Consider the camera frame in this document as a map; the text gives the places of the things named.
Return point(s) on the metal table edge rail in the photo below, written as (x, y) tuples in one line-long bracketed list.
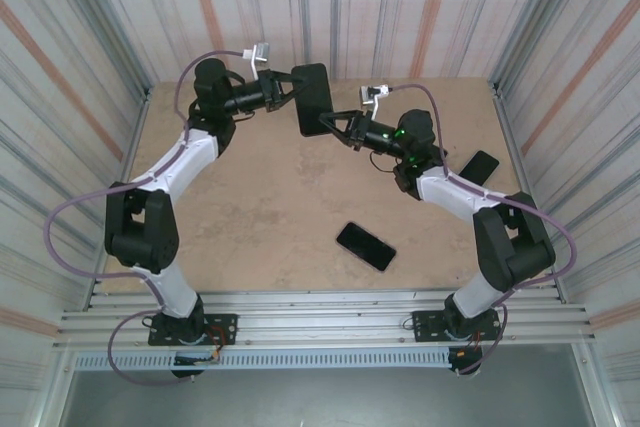
[(496, 89), (146, 94)]

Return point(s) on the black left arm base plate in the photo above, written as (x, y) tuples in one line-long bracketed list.
[(225, 329)]

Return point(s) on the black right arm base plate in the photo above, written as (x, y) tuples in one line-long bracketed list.
[(425, 327)]

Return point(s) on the aluminium rail frame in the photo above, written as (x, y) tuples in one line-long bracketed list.
[(320, 319)]

